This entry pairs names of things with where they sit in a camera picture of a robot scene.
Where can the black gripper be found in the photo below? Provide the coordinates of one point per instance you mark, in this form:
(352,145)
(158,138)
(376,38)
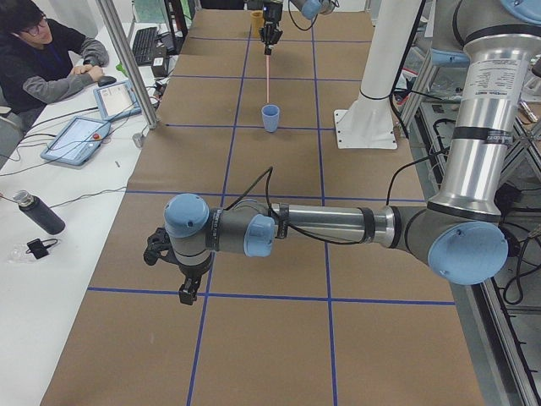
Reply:
(193,271)
(270,18)

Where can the pink chopstick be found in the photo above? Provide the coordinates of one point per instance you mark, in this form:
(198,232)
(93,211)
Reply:
(267,78)

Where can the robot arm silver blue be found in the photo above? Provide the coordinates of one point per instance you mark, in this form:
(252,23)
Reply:
(310,9)
(456,233)

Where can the yellow cup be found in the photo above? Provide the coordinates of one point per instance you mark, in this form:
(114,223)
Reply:
(257,20)

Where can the blue cup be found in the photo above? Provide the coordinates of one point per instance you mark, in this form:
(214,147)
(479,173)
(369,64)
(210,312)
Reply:
(270,114)

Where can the black keyboard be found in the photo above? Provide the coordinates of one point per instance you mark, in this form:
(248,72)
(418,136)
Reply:
(144,45)

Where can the small black adapter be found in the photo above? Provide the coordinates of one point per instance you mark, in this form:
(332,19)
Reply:
(37,248)

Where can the teach pendant far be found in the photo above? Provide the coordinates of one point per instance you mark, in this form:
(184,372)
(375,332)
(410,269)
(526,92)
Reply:
(117,101)

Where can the teach pendant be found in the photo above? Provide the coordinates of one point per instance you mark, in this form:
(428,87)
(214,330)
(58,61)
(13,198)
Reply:
(117,101)
(76,142)

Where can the black computer mouse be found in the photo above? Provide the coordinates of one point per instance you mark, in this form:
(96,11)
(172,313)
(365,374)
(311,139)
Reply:
(106,80)

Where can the black water bottle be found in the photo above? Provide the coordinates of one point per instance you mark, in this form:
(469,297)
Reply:
(41,214)

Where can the teach pendant near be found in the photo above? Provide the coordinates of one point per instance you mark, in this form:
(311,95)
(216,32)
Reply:
(76,142)

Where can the seated person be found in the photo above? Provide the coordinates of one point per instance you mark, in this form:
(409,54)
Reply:
(43,61)

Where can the white pedestal column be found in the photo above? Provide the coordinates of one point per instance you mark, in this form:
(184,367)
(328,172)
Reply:
(368,122)

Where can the aluminium frame post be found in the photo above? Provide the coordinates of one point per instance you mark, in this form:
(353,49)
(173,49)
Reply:
(120,43)

